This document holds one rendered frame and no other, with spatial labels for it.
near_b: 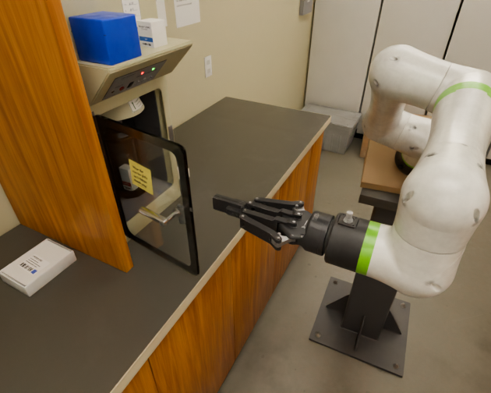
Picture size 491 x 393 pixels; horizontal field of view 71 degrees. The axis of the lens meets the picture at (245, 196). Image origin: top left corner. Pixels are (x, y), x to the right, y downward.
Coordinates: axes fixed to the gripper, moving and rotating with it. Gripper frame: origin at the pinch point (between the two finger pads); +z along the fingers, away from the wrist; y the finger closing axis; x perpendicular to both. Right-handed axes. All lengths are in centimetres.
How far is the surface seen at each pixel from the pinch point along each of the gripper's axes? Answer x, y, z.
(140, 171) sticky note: 2.0, -4.9, 27.6
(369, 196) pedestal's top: 37, -71, -21
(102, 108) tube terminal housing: -8.6, -12.1, 44.0
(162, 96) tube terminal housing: -4, -36, 44
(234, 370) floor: 130, -29, 19
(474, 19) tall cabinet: 7, -317, -52
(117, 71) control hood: -20.1, -9.2, 32.6
